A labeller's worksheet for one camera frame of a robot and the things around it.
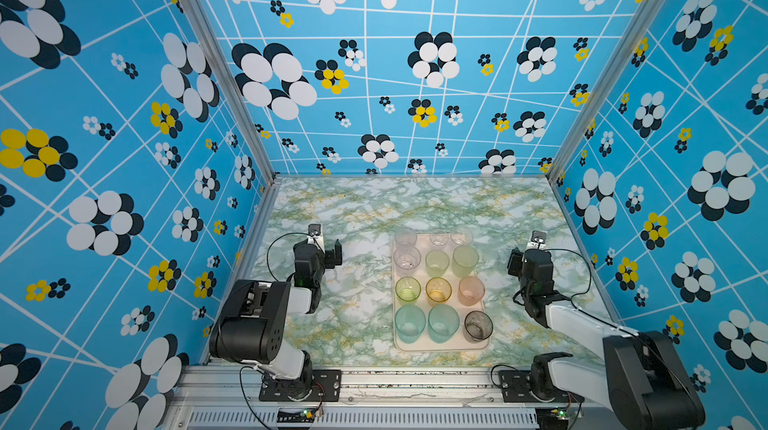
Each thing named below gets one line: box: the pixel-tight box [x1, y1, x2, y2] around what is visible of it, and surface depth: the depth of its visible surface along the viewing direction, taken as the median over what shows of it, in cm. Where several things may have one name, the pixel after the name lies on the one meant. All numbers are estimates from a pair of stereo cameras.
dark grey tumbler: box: [464, 310, 494, 344], surface depth 82 cm
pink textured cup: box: [458, 276, 486, 306], surface depth 87 cm
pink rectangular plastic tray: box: [391, 233, 493, 352], surface depth 88 cm
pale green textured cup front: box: [425, 249, 450, 278], surface depth 91 cm
